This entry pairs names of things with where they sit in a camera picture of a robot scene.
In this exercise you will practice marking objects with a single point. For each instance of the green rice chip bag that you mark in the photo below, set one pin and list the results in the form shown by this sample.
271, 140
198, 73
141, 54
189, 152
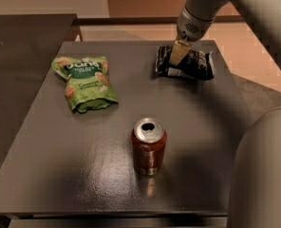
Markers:
87, 82

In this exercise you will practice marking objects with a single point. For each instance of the red soda can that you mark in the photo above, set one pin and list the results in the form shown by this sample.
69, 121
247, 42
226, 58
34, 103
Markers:
148, 138

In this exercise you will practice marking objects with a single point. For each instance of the dark side table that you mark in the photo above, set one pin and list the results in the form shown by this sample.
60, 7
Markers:
28, 44

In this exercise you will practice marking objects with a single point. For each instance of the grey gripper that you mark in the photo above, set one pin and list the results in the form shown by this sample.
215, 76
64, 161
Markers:
192, 28

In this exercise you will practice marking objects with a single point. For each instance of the blue chip bag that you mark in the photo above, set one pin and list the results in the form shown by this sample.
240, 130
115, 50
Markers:
195, 64

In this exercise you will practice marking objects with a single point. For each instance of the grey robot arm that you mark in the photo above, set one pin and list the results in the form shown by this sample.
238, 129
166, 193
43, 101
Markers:
255, 192

